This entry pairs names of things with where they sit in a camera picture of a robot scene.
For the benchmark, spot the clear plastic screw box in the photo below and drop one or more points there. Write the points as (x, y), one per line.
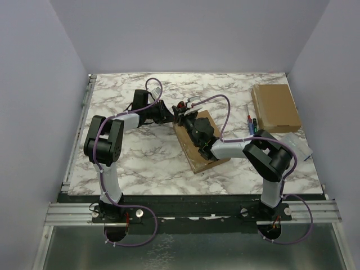
(301, 149)

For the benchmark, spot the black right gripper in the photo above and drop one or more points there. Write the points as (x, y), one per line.
(183, 116)

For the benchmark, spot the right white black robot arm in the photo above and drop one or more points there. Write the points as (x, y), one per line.
(271, 158)

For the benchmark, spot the aluminium extrusion frame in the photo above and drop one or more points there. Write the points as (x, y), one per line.
(307, 212)

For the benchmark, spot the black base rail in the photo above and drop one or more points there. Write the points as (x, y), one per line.
(144, 214)

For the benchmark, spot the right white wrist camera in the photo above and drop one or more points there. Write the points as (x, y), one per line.
(192, 106)

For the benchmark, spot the red black utility knife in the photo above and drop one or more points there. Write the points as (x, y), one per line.
(182, 106)

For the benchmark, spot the brown cardboard express box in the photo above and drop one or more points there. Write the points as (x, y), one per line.
(196, 144)

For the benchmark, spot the green black screwdriver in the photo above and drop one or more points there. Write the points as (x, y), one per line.
(255, 126)

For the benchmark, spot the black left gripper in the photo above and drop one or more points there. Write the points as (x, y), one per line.
(164, 113)

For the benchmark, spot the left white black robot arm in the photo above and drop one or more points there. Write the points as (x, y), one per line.
(103, 143)

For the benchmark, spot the blue red screwdriver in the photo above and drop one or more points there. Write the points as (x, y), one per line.
(249, 122)

